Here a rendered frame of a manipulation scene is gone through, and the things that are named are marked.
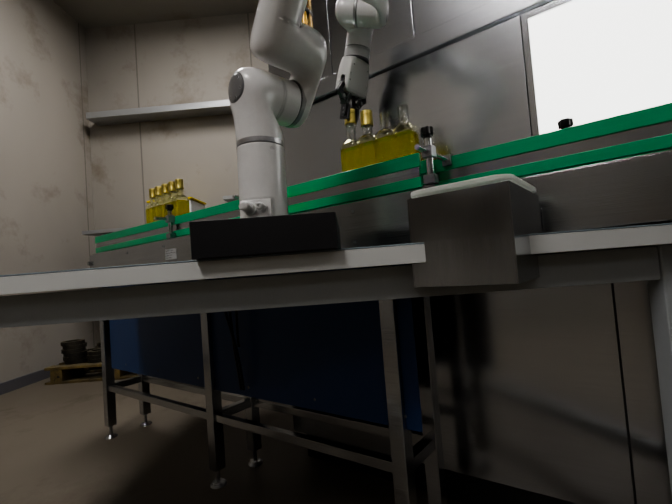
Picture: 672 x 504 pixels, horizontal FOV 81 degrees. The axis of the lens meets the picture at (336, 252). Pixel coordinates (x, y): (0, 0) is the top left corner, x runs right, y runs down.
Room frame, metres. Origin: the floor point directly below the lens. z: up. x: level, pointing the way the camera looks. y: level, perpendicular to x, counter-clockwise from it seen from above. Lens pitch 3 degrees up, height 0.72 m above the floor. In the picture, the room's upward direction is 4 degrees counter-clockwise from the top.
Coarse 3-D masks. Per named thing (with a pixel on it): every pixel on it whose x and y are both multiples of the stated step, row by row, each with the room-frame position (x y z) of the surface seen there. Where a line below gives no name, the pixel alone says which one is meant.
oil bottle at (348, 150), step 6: (342, 144) 1.15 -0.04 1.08; (348, 144) 1.13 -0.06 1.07; (354, 144) 1.12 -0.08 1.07; (342, 150) 1.14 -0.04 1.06; (348, 150) 1.13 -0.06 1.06; (354, 150) 1.12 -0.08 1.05; (342, 156) 1.14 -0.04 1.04; (348, 156) 1.13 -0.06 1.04; (354, 156) 1.12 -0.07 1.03; (342, 162) 1.15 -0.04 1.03; (348, 162) 1.13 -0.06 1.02; (354, 162) 1.12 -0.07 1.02; (342, 168) 1.15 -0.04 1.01; (348, 168) 1.13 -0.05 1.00; (354, 168) 1.12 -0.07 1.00
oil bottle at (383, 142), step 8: (384, 128) 1.07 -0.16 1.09; (376, 136) 1.07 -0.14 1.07; (384, 136) 1.06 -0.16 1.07; (376, 144) 1.07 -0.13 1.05; (384, 144) 1.06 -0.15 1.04; (392, 144) 1.05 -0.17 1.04; (376, 152) 1.08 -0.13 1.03; (384, 152) 1.06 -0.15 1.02; (392, 152) 1.05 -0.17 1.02; (376, 160) 1.08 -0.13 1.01; (384, 160) 1.06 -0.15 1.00
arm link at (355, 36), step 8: (344, 0) 1.01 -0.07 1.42; (352, 0) 1.01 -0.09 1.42; (336, 8) 1.02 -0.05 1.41; (344, 8) 1.01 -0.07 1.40; (352, 8) 1.01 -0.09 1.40; (336, 16) 1.04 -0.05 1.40; (344, 16) 1.02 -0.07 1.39; (352, 16) 1.02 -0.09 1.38; (344, 24) 1.05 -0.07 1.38; (352, 24) 1.04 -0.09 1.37; (352, 32) 1.09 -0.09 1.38; (360, 32) 1.08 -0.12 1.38; (368, 32) 1.09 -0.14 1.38; (352, 40) 1.09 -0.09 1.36; (360, 40) 1.09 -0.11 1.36; (368, 40) 1.10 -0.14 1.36; (368, 48) 1.11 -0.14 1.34
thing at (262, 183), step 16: (256, 144) 0.74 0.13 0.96; (272, 144) 0.75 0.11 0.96; (240, 160) 0.75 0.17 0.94; (256, 160) 0.73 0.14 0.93; (272, 160) 0.74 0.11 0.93; (240, 176) 0.75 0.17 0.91; (256, 176) 0.73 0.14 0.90; (272, 176) 0.74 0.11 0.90; (240, 192) 0.76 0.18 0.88; (256, 192) 0.73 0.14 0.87; (272, 192) 0.74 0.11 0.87; (240, 208) 0.69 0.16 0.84; (256, 208) 0.73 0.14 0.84; (272, 208) 0.74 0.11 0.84
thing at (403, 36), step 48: (336, 0) 1.35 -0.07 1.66; (432, 0) 1.14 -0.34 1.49; (480, 0) 1.05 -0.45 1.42; (528, 0) 0.96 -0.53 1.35; (336, 48) 1.36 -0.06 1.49; (384, 48) 1.24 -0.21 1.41; (432, 48) 1.12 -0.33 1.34; (336, 96) 1.36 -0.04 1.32; (288, 144) 1.51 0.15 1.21; (336, 144) 1.37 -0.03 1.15
